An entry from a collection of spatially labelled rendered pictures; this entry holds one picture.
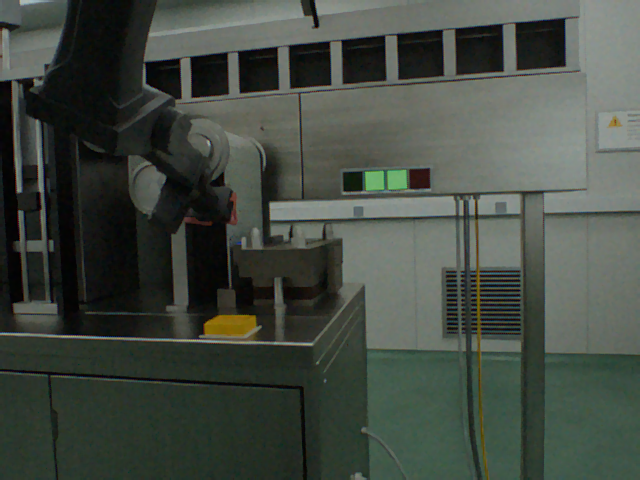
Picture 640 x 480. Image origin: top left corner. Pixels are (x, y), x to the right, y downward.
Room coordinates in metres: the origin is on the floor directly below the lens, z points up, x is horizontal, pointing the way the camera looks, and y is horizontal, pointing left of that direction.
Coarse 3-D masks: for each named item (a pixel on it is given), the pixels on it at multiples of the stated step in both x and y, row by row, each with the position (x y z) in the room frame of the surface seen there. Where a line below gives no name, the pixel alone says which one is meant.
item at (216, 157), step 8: (192, 128) 1.11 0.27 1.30; (200, 128) 1.11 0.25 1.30; (208, 128) 1.10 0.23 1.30; (208, 136) 1.10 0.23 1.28; (216, 136) 1.10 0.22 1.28; (216, 144) 1.10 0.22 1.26; (216, 152) 1.10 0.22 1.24; (216, 160) 1.10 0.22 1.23; (216, 168) 1.11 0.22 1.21; (224, 176) 1.20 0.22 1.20
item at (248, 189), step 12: (228, 180) 1.12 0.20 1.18; (240, 180) 1.19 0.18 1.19; (252, 180) 1.27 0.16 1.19; (240, 192) 1.19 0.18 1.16; (252, 192) 1.27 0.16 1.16; (240, 204) 1.19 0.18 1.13; (252, 204) 1.27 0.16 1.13; (240, 216) 1.18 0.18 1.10; (252, 216) 1.26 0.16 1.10; (228, 228) 1.11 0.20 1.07; (240, 228) 1.18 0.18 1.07; (252, 228) 1.26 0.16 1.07; (228, 240) 1.11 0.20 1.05; (240, 240) 1.18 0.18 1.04; (228, 252) 1.11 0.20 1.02
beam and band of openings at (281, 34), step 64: (512, 0) 1.28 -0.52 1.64; (576, 0) 1.25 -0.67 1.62; (0, 64) 1.63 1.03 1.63; (192, 64) 1.50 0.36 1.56; (256, 64) 1.51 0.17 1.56; (320, 64) 1.47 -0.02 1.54; (384, 64) 1.43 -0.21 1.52; (448, 64) 1.32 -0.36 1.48; (512, 64) 1.29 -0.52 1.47; (576, 64) 1.25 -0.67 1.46
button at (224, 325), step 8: (216, 320) 0.84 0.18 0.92; (224, 320) 0.84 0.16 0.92; (232, 320) 0.84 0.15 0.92; (240, 320) 0.84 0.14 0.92; (248, 320) 0.84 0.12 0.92; (208, 328) 0.83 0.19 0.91; (216, 328) 0.82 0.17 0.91; (224, 328) 0.82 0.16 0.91; (232, 328) 0.82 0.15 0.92; (240, 328) 0.82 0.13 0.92; (248, 328) 0.84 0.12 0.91
